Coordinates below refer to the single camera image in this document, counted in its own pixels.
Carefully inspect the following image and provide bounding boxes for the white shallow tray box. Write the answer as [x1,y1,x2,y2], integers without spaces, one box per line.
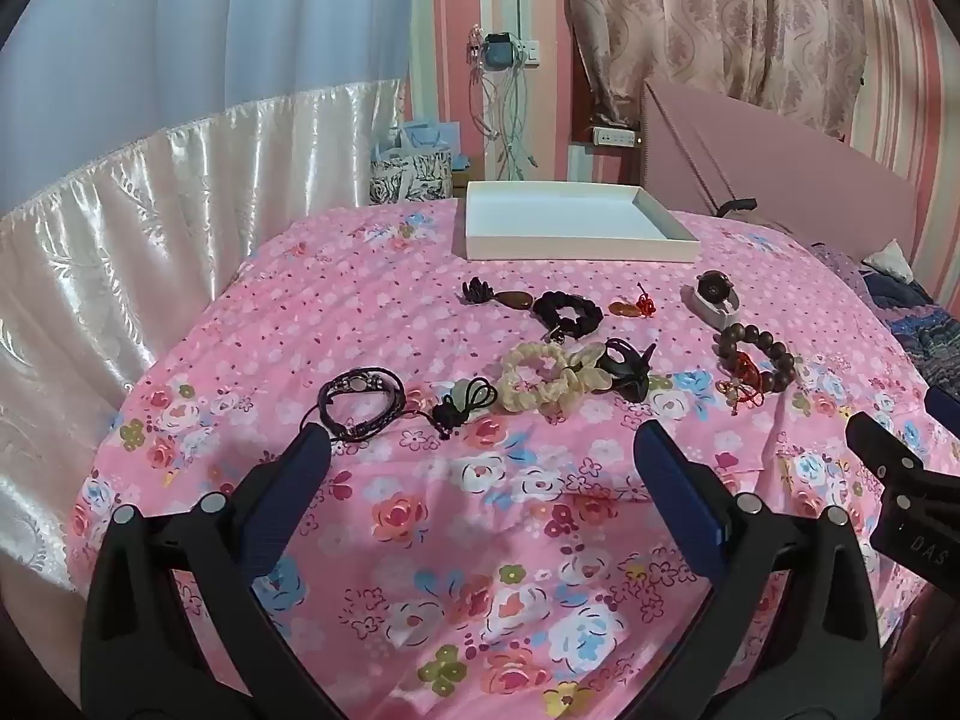
[454,181,702,263]

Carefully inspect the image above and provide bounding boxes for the hanging charging cables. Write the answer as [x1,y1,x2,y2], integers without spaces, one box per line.
[466,24,538,181]

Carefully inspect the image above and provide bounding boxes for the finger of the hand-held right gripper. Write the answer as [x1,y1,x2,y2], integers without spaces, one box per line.
[924,386,960,432]
[846,412,925,497]

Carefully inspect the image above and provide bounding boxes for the pink board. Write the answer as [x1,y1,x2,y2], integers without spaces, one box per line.
[641,79,920,263]

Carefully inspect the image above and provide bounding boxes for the pink floral bed sheet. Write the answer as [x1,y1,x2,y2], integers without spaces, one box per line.
[67,199,946,720]

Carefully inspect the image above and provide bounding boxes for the black braided leather bracelet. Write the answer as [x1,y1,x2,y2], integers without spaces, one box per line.
[316,367,407,442]

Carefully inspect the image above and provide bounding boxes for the cream ruffled scrunchie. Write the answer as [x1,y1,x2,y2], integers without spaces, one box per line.
[499,343,575,415]
[559,341,617,395]

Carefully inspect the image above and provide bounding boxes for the jade pendant with black cord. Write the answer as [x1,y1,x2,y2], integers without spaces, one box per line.
[427,377,500,440]

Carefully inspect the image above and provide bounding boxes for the white pillow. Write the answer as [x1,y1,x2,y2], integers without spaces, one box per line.
[862,238,913,283]

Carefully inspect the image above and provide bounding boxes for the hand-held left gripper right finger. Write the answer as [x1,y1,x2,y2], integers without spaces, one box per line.
[634,420,886,720]

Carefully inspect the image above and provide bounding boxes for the black hair claw clip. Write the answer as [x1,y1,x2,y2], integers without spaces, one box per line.
[600,337,661,400]

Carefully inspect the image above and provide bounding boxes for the dark blue patterned blanket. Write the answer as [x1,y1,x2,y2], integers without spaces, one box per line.
[883,277,960,392]

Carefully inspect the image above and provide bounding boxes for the red string gold charm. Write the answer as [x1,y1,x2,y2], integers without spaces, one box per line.
[716,352,781,413]

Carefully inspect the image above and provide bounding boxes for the black scrunchie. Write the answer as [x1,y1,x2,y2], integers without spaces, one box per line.
[532,290,605,342]

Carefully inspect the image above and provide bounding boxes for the light blue gift bag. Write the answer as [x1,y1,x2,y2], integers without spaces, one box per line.
[379,120,463,160]

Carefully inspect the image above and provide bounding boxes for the brown wooden bead bracelet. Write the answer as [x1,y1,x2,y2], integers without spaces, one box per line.
[712,322,796,392]

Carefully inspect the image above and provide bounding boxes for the black and white patterned bag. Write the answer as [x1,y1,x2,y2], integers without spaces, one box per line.
[370,150,455,205]

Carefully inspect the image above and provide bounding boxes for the cream satin cloth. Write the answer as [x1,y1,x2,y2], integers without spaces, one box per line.
[0,79,410,593]

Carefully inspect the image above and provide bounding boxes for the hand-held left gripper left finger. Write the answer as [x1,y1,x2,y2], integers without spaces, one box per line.
[79,424,353,720]

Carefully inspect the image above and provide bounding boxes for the purple cloth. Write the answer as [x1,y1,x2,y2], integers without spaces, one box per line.
[808,240,901,308]

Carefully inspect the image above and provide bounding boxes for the amber pendant with red knot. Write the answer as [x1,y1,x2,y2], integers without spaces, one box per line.
[607,283,661,320]

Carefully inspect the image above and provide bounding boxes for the pink patterned curtain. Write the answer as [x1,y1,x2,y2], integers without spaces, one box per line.
[562,0,920,142]

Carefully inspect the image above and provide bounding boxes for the white strap wristwatch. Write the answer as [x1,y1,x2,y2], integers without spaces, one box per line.
[681,270,743,329]

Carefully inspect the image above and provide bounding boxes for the light blue curtain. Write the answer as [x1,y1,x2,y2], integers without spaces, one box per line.
[0,0,417,200]

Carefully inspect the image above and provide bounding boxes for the brown pendant with black cord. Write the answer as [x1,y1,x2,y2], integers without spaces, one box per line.
[461,277,535,313]

